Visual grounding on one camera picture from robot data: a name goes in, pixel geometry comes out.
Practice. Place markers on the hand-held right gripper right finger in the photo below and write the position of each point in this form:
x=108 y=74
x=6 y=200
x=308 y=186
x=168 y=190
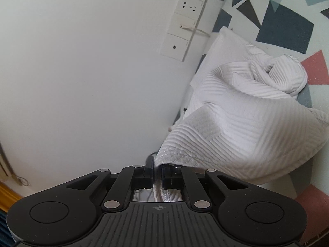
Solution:
x=167 y=173

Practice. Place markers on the white textured knit shirt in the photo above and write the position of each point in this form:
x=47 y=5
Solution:
x=244 y=123

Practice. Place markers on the white wall data port plate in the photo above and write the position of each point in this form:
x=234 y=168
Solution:
x=183 y=22

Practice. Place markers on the white wall plate black dot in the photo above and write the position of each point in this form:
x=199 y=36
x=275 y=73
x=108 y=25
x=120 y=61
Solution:
x=176 y=46

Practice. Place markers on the geometric patterned tablecloth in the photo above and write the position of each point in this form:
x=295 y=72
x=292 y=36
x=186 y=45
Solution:
x=285 y=25

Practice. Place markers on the white wall socket plate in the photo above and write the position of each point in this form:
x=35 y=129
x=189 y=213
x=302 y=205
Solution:
x=190 y=5

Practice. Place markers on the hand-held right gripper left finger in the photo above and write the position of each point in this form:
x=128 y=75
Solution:
x=148 y=173

